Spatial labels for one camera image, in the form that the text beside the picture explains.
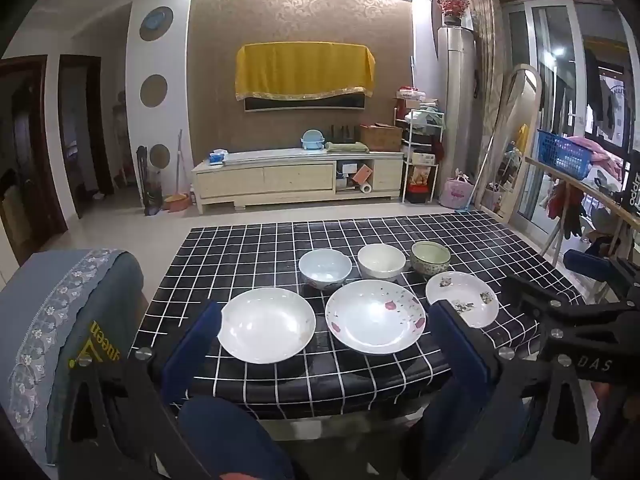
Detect vase with red flowers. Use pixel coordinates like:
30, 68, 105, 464
436, 0, 471, 26

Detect wooden drying rack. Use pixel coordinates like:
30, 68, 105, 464
524, 156, 640, 267

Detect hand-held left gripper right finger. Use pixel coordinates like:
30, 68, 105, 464
429, 300, 594, 480

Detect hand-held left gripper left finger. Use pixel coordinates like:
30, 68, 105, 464
60, 300, 223, 480

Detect light blue bowl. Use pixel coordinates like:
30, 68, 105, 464
298, 249, 353, 291

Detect black floor stand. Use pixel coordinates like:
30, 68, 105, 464
135, 144, 164, 217

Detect green patterned bowl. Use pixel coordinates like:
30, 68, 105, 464
410, 240, 452, 277

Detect broom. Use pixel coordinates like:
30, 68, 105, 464
173, 129, 184, 197

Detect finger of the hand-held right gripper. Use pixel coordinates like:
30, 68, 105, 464
562, 249, 640, 301
501, 274, 640, 333

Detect large white floral plate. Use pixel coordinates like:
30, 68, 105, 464
325, 280, 427, 355

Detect plain white plate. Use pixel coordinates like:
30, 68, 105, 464
217, 287, 317, 365

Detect standing air conditioner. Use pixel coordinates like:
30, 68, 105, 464
437, 26, 479, 207

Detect light wooden cabinet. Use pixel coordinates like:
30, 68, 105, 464
192, 147, 405, 214

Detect blue plastic basket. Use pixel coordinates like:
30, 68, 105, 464
536, 129, 597, 181

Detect plain white bowl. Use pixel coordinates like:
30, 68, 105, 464
357, 243, 407, 281

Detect dark wooden door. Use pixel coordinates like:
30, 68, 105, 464
0, 56, 68, 266

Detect pink bag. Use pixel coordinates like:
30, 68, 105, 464
439, 175, 475, 210

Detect small white floral plate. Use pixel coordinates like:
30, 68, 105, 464
425, 271, 500, 330

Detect red hanging cloth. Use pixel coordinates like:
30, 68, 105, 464
546, 180, 583, 238

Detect standing mirror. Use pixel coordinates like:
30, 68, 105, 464
481, 63, 544, 224

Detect sliding glass door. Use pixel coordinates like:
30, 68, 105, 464
502, 0, 640, 241

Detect chair with blue lace cover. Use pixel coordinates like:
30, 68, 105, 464
0, 248, 147, 467

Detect cardboard box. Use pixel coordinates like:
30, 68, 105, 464
359, 122, 404, 153

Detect person's leg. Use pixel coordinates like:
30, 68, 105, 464
177, 394, 297, 480
400, 385, 481, 480

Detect person's left leg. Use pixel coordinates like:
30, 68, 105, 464
177, 394, 297, 480

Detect yellow cloth cover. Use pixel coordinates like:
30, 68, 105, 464
235, 42, 376, 102

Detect patterned curtain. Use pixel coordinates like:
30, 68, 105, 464
466, 0, 507, 203

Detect black checked tablecloth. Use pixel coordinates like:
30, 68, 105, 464
127, 210, 586, 421

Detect white metal shelf rack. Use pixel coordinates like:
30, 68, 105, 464
394, 102, 447, 206

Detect person's right leg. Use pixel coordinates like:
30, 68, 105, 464
400, 385, 481, 480

